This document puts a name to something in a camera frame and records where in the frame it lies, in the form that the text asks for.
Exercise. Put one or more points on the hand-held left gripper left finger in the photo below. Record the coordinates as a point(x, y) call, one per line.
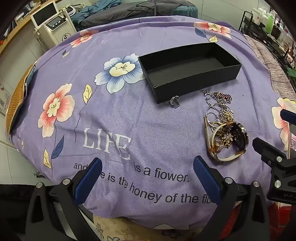
point(89, 180)

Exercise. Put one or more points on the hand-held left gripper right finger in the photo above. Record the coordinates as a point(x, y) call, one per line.
point(205, 178)

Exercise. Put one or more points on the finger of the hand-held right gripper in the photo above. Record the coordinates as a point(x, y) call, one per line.
point(263, 148)
point(288, 117)

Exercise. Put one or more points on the black cardboard box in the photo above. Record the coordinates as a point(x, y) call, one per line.
point(185, 67)

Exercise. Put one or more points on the red cloth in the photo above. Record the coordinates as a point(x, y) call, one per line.
point(282, 213)

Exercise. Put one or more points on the striped grey blanket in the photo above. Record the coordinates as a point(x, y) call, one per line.
point(277, 74)

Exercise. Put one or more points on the cream floral sheet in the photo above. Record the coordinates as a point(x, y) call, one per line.
point(115, 229)

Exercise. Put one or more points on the purple floral blanket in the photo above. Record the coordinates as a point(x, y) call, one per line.
point(138, 120)

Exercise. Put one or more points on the black metal cart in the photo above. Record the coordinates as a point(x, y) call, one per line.
point(256, 27)

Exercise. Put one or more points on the green bottle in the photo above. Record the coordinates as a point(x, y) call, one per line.
point(270, 23)

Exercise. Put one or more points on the row of white bottles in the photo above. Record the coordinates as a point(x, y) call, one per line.
point(259, 16)

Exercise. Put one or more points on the orange woven cushion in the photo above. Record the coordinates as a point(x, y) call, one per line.
point(16, 102)

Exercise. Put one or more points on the blue grey pillow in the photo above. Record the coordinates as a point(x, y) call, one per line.
point(30, 78)

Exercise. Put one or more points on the white medical machine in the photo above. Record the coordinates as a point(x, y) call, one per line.
point(57, 30)

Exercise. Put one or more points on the wooden counter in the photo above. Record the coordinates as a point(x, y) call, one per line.
point(13, 30)

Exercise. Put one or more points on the teal blanket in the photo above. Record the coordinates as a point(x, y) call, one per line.
point(92, 11)

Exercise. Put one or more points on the grey metal pole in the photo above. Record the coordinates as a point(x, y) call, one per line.
point(157, 5)

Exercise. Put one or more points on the dark grey duvet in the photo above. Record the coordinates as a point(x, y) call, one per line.
point(143, 11)

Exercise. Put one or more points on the white wall notice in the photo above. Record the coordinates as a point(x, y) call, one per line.
point(5, 99)

